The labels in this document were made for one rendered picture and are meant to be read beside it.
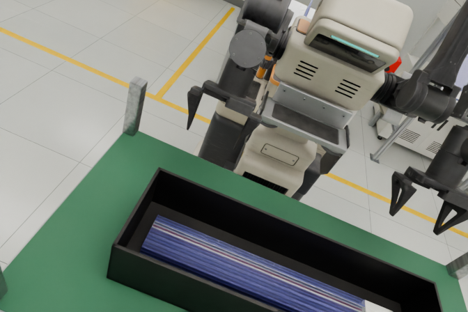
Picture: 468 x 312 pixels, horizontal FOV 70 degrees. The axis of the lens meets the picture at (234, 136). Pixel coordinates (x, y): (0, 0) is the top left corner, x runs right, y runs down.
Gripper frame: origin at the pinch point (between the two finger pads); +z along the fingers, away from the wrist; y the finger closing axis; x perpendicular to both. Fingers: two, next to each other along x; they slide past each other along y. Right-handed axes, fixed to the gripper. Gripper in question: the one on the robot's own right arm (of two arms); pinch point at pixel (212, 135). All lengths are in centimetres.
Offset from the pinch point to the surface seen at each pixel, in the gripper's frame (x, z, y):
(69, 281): -16.8, 27.3, -11.8
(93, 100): 152, 50, -84
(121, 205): -2.2, 20.1, -11.2
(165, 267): -19.5, 16.1, 1.5
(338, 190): 162, 44, 95
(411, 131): 226, -14, 152
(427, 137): 225, -14, 167
